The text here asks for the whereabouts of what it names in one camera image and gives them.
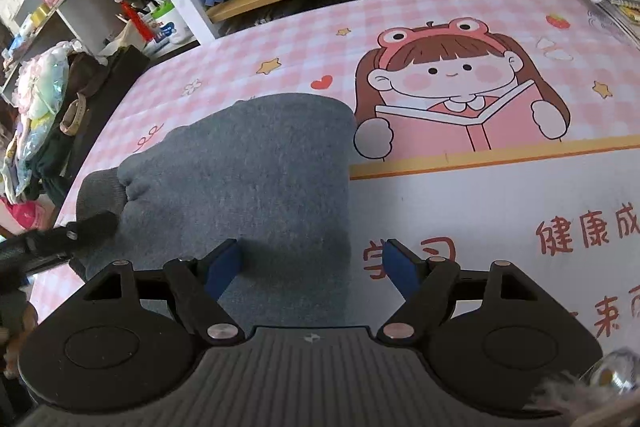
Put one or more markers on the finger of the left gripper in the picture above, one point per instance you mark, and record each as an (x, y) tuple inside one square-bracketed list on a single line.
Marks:
[(35, 251)]

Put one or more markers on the green lid white jar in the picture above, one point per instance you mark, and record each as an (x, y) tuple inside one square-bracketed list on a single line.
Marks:
[(170, 23)]

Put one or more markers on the black bag at table edge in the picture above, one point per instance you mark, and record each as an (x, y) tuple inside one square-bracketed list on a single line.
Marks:
[(57, 163)]

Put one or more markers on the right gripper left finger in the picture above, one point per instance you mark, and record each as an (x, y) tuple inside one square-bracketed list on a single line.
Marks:
[(196, 286)]

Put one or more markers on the pink checkered cartoon table mat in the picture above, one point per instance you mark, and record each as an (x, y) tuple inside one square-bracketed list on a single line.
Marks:
[(484, 130)]

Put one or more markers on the red white pen figure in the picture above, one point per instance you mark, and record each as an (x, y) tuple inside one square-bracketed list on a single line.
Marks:
[(142, 28)]

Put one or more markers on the grey fleece garment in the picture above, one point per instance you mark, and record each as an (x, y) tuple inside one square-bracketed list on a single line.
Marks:
[(271, 173)]

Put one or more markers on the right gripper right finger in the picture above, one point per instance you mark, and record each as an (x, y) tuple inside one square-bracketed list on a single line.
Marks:
[(425, 284)]

